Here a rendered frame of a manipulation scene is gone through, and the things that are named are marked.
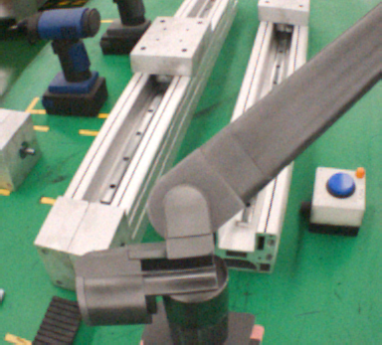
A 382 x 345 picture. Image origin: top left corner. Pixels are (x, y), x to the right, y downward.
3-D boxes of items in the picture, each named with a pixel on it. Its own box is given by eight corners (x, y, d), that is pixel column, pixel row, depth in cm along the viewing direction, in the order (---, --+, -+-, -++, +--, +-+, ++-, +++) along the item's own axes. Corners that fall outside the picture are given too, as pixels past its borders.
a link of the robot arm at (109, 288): (207, 181, 39) (202, 181, 48) (54, 196, 38) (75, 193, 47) (223, 330, 38) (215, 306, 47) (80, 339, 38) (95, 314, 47)
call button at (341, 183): (352, 201, 70) (354, 191, 68) (326, 199, 71) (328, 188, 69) (352, 182, 73) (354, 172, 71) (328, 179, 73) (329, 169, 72)
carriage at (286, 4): (308, 38, 106) (308, 11, 101) (259, 31, 108) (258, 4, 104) (309, 10, 117) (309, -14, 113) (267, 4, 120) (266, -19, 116)
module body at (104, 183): (136, 254, 72) (126, 213, 67) (74, 241, 75) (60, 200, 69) (238, 10, 131) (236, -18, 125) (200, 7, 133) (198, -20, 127)
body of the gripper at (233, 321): (160, 308, 53) (151, 268, 48) (255, 322, 51) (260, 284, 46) (143, 354, 48) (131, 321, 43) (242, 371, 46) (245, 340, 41)
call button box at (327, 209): (357, 237, 71) (365, 208, 67) (296, 232, 73) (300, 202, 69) (359, 199, 77) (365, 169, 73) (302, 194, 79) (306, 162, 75)
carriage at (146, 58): (193, 89, 92) (191, 57, 88) (133, 86, 94) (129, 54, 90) (213, 47, 104) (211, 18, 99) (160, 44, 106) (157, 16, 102)
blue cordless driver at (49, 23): (101, 119, 97) (86, 17, 83) (18, 114, 101) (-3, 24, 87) (114, 95, 103) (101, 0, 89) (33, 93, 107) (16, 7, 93)
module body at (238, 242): (272, 273, 68) (277, 234, 63) (199, 264, 70) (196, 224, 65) (308, 18, 126) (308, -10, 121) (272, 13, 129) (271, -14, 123)
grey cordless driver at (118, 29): (154, 56, 114) (146, -30, 100) (75, 56, 118) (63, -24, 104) (164, 40, 119) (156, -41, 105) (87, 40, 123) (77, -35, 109)
